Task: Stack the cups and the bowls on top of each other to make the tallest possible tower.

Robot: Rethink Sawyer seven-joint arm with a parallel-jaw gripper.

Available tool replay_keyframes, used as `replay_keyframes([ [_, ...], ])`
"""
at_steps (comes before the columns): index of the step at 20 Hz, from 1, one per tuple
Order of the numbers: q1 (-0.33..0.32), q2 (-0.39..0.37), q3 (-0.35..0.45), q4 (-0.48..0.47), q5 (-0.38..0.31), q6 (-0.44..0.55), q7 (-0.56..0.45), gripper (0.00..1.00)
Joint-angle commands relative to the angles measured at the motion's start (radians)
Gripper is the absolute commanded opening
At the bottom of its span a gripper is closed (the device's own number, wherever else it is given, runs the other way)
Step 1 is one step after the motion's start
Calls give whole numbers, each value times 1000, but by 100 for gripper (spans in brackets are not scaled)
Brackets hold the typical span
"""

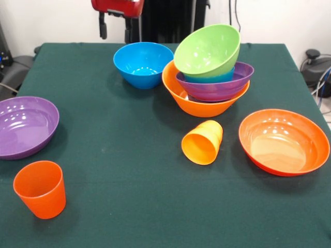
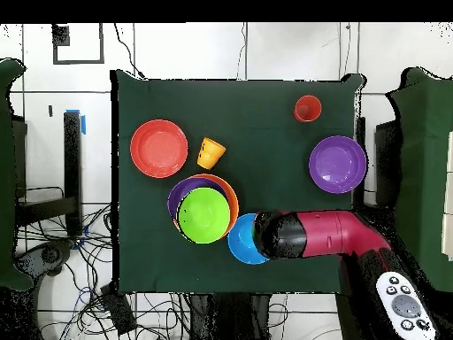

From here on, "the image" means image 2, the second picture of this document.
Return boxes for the dark green tablecloth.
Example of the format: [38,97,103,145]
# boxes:
[111,69,365,297]

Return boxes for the red shallow bowl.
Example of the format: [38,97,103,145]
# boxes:
[129,119,189,178]

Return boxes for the blue bowl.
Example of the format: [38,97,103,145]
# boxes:
[226,212,271,266]

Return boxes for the blue tape strip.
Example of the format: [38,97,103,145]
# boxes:
[65,109,87,135]

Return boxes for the tangled floor cables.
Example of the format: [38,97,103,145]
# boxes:
[15,205,192,340]

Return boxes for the orange cup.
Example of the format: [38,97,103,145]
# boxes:
[196,136,227,170]

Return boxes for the black floor cable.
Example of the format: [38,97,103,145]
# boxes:
[113,23,146,80]

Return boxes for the large orange bowl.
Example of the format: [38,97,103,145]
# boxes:
[173,173,241,241]

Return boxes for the black pedestal leg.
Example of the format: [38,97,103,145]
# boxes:
[15,240,75,277]

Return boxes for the black metal stand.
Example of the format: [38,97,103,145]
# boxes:
[15,111,83,236]

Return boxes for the green cloth side table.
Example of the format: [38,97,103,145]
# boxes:
[0,58,35,291]
[383,66,453,293]

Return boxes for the black power brick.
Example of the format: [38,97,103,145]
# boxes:
[100,282,138,336]

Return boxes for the green bowl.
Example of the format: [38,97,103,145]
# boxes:
[177,187,232,244]

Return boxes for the purple bowl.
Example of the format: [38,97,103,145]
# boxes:
[166,175,229,222]
[308,135,368,195]

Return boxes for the white box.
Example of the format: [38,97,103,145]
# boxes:
[440,130,453,261]

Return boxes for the red cup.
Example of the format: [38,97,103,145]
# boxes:
[293,94,323,124]

